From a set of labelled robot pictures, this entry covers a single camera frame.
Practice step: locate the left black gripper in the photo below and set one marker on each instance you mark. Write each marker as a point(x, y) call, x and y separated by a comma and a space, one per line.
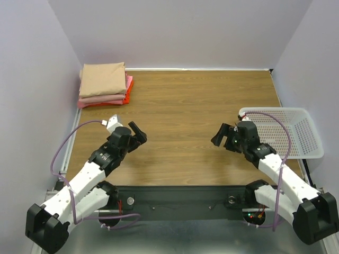
point(139, 138)

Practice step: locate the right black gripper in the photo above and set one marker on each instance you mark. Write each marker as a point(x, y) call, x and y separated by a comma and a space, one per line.
point(229, 139)

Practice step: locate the beige t shirt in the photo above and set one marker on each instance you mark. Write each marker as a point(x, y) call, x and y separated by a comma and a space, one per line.
point(102, 79)

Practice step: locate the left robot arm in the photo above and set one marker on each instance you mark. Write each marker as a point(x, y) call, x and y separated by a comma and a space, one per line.
point(49, 225)

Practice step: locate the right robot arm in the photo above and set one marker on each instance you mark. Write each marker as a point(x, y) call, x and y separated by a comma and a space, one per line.
point(313, 215)

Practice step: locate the folded light pink t shirt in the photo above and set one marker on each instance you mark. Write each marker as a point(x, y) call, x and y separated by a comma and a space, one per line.
point(129, 80)

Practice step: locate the white plastic basket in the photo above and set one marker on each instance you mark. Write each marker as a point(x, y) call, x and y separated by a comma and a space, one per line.
point(288, 130)

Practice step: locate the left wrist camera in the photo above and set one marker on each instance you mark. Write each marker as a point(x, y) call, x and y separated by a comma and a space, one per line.
point(112, 123)

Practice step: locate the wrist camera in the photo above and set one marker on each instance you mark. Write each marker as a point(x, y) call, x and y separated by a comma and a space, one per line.
point(112, 123)
point(243, 117)

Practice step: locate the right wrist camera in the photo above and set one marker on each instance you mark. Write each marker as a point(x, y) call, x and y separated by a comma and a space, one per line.
point(243, 117)

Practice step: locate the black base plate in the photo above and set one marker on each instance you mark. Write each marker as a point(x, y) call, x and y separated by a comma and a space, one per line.
point(173, 203)

